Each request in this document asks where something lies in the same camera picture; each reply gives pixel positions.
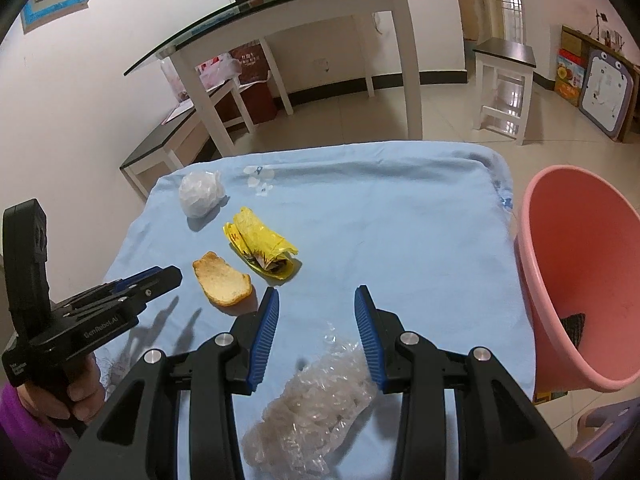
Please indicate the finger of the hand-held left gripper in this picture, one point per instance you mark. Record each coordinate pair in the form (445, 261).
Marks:
(135, 277)
(160, 280)

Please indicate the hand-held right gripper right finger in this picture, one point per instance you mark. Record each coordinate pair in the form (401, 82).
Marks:
(370, 340)

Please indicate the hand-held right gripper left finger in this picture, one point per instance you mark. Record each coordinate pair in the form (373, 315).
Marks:
(265, 340)

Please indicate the clear plastic wrap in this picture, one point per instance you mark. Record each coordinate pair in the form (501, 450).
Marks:
(310, 400)

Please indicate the yellow wrapper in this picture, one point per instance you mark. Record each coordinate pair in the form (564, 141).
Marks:
(260, 240)

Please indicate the black foam fruit net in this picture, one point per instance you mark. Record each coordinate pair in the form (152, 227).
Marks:
(574, 327)

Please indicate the pink plastic basin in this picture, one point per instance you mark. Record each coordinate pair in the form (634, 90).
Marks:
(575, 240)

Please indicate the person's left forearm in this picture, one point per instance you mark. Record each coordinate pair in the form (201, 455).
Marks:
(25, 445)

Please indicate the person's left hand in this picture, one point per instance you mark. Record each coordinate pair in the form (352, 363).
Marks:
(87, 387)

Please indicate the light blue floral cloth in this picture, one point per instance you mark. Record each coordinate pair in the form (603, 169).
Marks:
(375, 220)

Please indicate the long dark top bench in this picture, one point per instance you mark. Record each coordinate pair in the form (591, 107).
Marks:
(160, 140)

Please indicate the paper sheet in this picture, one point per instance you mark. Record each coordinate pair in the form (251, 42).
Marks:
(177, 112)

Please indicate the dark red carton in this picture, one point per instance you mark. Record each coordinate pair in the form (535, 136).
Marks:
(255, 95)

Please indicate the white and pink plastic bag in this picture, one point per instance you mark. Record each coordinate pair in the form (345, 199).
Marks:
(220, 70)

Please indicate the purple plastic stool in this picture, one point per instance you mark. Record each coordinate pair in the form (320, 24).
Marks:
(610, 425)

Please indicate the short dark top stool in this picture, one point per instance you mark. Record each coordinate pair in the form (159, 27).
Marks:
(505, 50)

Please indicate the colourful printed box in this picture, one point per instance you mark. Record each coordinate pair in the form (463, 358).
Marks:
(570, 77)

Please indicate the children's drawing board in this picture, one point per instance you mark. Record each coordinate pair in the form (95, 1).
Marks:
(607, 90)

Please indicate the wooden cabinet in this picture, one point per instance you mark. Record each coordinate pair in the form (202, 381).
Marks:
(570, 35)

